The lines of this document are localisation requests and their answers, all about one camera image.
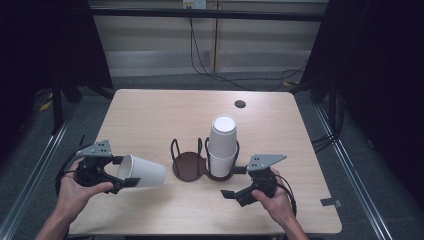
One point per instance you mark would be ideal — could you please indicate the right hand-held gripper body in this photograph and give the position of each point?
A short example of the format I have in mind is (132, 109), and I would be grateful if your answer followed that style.
(265, 181)

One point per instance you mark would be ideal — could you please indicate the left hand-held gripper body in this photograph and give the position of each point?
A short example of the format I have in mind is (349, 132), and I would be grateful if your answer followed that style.
(91, 171)

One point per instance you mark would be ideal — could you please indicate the white paper cup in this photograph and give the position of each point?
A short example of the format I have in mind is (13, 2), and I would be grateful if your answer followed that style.
(146, 173)

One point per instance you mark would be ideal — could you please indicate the stack of white cups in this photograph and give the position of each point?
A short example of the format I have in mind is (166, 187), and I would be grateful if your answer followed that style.
(221, 140)

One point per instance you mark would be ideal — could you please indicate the person's right hand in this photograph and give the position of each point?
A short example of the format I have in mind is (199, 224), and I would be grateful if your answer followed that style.
(280, 206)

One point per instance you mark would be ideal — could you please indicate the person's left hand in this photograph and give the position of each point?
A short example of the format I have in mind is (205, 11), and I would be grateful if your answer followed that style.
(70, 196)

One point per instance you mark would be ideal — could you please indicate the small black floor tape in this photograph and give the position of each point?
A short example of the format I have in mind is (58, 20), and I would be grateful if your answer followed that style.
(81, 140)

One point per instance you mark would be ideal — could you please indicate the round black table grommet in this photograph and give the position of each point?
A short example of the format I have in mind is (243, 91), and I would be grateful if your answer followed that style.
(240, 103)

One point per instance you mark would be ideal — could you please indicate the grey tape strip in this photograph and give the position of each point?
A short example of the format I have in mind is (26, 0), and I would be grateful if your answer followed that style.
(330, 202)

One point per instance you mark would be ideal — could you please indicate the black metal stand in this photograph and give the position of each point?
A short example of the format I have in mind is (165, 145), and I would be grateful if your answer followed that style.
(56, 110)

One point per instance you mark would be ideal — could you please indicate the yellow floor tape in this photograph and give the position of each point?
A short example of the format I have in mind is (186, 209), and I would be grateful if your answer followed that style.
(290, 83)
(45, 106)

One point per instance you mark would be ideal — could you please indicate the black curtain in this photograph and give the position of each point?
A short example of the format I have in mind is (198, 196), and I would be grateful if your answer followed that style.
(33, 50)
(383, 66)

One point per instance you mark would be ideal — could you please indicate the black horizontal metal bar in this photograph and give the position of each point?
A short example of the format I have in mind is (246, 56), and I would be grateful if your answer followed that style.
(150, 13)

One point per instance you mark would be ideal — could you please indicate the metal floor rail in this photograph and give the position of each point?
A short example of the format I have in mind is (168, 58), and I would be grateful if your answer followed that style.
(35, 176)
(355, 173)

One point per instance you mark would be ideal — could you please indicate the thin vertical wall trim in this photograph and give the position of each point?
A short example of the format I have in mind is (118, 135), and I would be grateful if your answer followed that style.
(216, 36)

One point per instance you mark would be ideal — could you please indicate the white wall socket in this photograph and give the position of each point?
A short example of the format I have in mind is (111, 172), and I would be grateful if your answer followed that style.
(195, 4)

